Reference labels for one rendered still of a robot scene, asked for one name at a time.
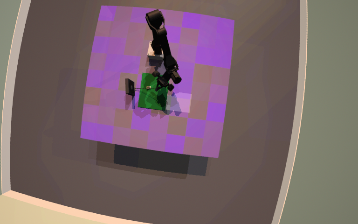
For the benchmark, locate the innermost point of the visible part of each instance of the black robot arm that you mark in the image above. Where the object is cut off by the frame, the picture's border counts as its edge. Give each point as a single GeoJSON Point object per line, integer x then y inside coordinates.
{"type": "Point", "coordinates": [160, 43]}

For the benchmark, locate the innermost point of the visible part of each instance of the black cooling fan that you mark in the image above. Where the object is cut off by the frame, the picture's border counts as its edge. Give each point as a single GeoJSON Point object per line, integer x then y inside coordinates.
{"type": "Point", "coordinates": [129, 87]}

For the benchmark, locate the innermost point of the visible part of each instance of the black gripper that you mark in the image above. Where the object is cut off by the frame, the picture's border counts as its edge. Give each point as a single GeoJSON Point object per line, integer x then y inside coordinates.
{"type": "Point", "coordinates": [157, 74]}

